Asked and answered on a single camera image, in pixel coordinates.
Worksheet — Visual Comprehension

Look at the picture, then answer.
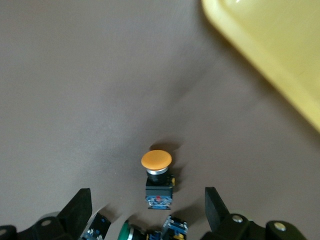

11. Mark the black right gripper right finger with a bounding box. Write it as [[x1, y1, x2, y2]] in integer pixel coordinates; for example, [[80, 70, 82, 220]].
[[204, 186, 266, 240]]

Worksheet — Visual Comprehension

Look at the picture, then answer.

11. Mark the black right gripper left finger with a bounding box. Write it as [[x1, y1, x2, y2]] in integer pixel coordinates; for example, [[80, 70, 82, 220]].
[[16, 187, 93, 240]]

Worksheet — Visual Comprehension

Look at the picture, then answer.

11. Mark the yellow mushroom push button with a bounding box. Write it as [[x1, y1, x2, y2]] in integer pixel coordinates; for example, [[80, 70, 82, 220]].
[[140, 149, 176, 211]]

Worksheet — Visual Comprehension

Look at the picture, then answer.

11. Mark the green flat push button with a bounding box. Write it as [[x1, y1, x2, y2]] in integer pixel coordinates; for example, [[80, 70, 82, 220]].
[[81, 212, 111, 240]]

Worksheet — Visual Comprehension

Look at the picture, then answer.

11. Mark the green mushroom push button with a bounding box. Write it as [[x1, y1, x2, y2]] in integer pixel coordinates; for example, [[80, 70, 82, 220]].
[[117, 215, 188, 240]]

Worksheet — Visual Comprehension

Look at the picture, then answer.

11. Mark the brown table cover mat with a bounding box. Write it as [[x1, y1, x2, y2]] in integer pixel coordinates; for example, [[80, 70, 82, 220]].
[[0, 0, 320, 240]]

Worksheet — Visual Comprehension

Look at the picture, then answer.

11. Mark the yellow plastic tray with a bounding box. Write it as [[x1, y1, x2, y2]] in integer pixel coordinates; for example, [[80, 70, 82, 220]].
[[201, 0, 320, 137]]

